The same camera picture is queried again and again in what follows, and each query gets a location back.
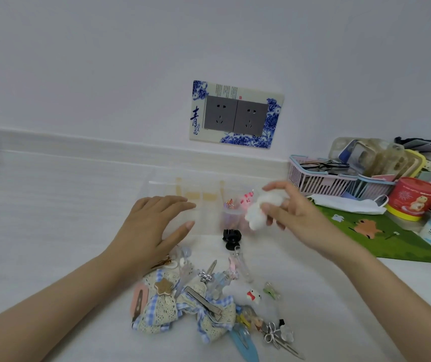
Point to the black claw clip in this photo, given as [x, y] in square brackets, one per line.
[231, 238]

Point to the white face mask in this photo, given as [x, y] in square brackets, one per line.
[347, 205]

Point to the person's right thumb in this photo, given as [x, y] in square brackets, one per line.
[276, 223]

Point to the small clear round cup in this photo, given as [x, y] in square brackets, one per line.
[232, 220]

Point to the silver bow duckbill clip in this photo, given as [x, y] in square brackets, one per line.
[208, 273]

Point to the yellow rimmed container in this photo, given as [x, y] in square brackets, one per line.
[415, 162]

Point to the black eyeglasses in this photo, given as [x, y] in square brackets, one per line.
[328, 166]

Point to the clear plastic organizer box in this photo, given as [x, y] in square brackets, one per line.
[208, 207]

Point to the clear glass vial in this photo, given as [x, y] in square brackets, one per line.
[245, 264]

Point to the silver bow hair clip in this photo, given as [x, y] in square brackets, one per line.
[276, 337]

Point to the white cat face clip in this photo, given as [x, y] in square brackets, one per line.
[253, 295]

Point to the pink plastic basket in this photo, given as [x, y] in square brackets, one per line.
[313, 182]

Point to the blue and pink basket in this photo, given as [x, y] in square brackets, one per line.
[374, 188]

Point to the dark bag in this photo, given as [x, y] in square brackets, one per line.
[426, 143]

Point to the blue gingham lace bow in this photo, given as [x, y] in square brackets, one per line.
[157, 312]
[211, 322]

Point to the white flower hair clip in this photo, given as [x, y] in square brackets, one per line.
[286, 331]

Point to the person's right forearm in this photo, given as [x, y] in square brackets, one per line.
[396, 305]

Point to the small orange hair clip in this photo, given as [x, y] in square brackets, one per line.
[230, 203]

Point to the grey wall socket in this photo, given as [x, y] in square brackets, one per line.
[219, 113]
[251, 116]

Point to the yellow and orange hair clip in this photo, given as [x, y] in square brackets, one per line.
[248, 316]

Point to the white plush hair clip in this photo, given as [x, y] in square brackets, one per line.
[259, 213]

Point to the small pink hair clip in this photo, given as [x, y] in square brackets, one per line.
[233, 268]

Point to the blue snap hair clip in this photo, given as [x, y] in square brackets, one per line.
[243, 344]

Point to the green printed mat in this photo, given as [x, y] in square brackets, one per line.
[400, 241]

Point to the person's left hand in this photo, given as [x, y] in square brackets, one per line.
[145, 229]

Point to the gold hair clip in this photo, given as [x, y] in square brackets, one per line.
[161, 263]

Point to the pink snap hair clip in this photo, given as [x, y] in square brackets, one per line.
[139, 299]

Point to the red round tin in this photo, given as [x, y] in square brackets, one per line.
[413, 197]

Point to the person's left thumb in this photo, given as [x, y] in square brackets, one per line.
[179, 234]

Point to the clear translucent hair clip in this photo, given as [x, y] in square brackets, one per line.
[183, 265]

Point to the blue floral socket surround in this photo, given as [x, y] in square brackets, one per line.
[200, 120]

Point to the person's left forearm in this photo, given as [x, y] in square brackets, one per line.
[49, 309]

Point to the small green hair clip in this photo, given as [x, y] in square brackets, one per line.
[272, 291]

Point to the person's right hand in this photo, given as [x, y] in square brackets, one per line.
[308, 222]

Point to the pink animal hair clip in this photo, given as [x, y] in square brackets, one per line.
[246, 199]

